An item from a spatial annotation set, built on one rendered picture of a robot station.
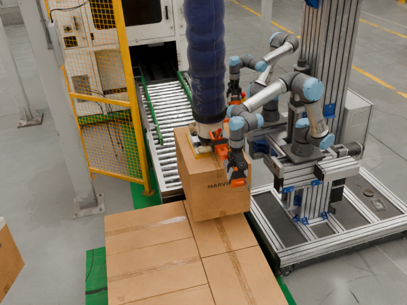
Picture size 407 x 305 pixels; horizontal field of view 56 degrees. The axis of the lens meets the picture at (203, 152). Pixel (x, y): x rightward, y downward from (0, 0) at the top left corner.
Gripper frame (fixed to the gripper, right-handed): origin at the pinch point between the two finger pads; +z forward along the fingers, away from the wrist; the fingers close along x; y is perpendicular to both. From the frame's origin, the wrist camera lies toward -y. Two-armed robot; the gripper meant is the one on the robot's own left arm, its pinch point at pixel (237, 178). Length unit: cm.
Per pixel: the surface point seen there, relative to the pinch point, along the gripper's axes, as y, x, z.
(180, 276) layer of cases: -1, 37, 66
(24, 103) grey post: 357, 185, 88
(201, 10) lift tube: 49, 5, -78
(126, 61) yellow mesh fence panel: 150, 47, -21
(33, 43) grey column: 144, 111, -45
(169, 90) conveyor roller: 277, -1, 64
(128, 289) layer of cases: -2, 69, 67
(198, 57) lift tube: 50, 8, -52
